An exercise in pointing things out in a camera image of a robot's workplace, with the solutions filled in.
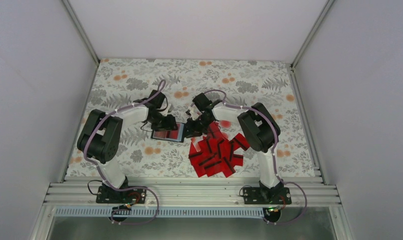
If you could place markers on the white red-dot card right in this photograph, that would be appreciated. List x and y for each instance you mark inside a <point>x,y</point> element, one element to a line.
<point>225,124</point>

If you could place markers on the red card bottom middle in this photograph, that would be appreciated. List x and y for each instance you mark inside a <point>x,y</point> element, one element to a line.
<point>229,164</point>

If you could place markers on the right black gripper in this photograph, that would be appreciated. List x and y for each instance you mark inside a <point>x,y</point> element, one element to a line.
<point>192,129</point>

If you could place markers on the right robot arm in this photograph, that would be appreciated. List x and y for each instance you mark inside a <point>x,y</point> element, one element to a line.
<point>258,127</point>

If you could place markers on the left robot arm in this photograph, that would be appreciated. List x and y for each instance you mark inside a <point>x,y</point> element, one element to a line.
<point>100,137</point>

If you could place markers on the red card right edge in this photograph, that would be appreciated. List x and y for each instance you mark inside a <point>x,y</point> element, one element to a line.
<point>239,142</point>

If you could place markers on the red card bottom left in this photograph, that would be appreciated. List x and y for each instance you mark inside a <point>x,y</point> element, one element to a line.
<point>197,162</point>

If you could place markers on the floral patterned table mat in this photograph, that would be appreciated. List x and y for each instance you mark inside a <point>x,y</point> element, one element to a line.
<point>118,82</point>

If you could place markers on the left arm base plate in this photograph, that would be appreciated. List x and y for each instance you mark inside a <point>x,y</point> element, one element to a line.
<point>107,195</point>

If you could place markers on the black card holder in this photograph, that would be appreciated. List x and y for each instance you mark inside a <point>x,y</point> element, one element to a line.
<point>180,128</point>

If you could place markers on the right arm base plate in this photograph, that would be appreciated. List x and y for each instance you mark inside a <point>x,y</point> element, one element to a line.
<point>258,196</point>

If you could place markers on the aluminium rail frame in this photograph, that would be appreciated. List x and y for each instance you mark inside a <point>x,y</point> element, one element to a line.
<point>212,196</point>

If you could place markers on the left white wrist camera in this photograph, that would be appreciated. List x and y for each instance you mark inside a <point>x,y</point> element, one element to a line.
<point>169,109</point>

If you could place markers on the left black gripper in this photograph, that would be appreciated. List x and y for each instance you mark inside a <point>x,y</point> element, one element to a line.
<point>169,124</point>

